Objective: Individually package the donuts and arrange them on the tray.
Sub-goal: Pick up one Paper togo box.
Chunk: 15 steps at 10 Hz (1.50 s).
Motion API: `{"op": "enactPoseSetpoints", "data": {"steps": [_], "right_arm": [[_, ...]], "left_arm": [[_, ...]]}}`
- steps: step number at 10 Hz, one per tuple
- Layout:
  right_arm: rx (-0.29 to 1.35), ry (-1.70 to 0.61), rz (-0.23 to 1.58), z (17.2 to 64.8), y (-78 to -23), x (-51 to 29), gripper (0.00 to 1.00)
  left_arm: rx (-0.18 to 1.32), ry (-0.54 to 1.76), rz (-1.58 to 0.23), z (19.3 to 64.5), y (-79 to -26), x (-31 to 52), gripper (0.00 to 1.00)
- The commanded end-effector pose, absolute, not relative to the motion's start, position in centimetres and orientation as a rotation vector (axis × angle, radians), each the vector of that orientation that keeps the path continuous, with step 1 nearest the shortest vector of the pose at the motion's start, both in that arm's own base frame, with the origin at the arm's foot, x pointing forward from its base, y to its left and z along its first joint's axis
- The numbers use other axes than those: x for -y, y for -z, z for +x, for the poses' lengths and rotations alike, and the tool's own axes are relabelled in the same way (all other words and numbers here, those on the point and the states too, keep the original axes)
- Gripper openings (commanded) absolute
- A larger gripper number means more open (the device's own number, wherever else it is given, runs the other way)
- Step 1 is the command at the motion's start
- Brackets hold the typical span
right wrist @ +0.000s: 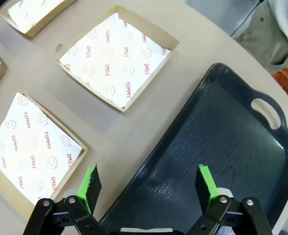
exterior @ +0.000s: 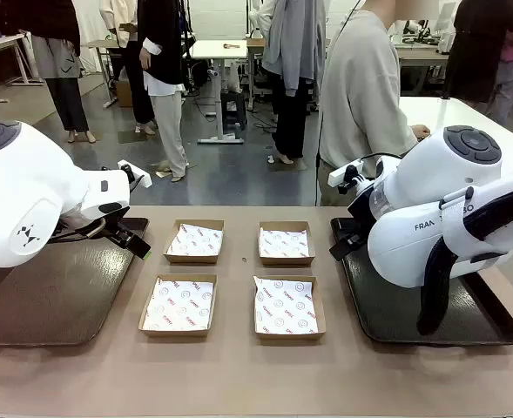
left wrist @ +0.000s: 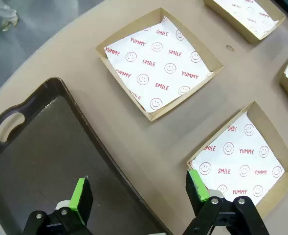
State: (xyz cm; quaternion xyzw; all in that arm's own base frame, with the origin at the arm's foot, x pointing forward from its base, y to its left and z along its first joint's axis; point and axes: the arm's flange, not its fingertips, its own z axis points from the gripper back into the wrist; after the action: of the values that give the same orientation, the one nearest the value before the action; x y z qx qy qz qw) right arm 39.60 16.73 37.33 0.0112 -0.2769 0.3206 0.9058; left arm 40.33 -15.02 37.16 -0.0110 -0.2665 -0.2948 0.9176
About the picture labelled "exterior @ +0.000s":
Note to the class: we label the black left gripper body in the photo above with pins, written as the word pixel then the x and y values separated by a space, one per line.
pixel 116 228

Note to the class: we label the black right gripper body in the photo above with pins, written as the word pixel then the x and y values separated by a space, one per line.
pixel 361 215

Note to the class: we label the kraft paper food box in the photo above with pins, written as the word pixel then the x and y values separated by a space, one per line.
pixel 291 337
pixel 286 261
pixel 193 259
pixel 173 333

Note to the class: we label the person right forearm beige sleeve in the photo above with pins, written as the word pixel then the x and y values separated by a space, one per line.
pixel 402 126

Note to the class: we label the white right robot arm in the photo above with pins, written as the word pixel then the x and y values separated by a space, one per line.
pixel 417 187

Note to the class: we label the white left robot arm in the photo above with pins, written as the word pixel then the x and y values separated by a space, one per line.
pixel 21 196

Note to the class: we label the person right hand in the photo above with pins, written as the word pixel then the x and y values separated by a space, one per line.
pixel 420 131

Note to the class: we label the paper scraps on floor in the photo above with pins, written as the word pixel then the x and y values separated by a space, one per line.
pixel 162 170

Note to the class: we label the bystander black cardigan beige trousers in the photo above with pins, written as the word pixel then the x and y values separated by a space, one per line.
pixel 169 122

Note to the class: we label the person torso beige sweater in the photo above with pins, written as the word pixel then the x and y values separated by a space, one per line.
pixel 360 87

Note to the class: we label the large white work table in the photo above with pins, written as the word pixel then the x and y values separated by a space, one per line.
pixel 447 115

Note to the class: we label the bystander cream jacket black trousers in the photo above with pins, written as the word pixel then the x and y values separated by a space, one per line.
pixel 136 96

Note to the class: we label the brown cardboard box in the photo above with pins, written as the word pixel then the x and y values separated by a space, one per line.
pixel 124 93

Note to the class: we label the bystander grey cardigan dark trousers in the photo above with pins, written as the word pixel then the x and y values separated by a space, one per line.
pixel 288 65

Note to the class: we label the bystander black top grey skirt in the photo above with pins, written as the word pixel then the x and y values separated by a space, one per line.
pixel 60 65

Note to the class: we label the wood top white leg table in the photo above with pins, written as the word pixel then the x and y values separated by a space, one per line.
pixel 101 43

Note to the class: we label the bystander black shirt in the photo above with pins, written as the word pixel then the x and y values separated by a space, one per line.
pixel 474 56

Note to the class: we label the white height-adjustable desk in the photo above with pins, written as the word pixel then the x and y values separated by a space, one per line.
pixel 217 50

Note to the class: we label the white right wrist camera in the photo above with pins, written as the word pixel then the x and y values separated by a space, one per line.
pixel 341 174

